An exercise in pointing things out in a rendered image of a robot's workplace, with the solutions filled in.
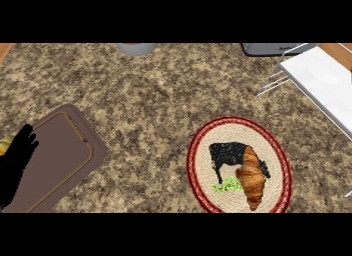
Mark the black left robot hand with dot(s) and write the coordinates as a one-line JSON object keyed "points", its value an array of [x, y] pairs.
{"points": [[11, 166]]}

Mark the grey round container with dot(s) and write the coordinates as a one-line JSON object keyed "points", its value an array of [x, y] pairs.
{"points": [[136, 48]]}

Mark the brown cutting board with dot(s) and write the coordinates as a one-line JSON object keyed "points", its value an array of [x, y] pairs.
{"points": [[61, 156]]}

